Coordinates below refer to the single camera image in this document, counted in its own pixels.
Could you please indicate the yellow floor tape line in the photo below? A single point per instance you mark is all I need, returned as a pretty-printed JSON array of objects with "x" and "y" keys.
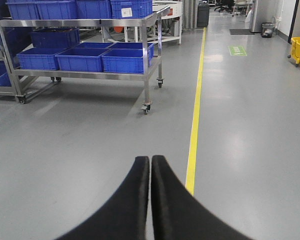
[{"x": 190, "y": 179}]

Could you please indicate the black trash bin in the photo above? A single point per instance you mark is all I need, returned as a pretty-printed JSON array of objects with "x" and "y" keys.
[{"x": 203, "y": 14}]

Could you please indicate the steel wheeled cart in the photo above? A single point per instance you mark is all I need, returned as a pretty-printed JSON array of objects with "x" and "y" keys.
[{"x": 21, "y": 79}]

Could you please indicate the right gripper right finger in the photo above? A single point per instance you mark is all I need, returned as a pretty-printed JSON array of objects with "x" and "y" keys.
[{"x": 177, "y": 215}]

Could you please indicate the green floor sign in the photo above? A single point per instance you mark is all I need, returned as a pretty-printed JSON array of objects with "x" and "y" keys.
[{"x": 237, "y": 51}]

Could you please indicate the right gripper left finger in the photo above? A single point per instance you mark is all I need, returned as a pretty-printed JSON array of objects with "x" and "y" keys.
[{"x": 123, "y": 216}]

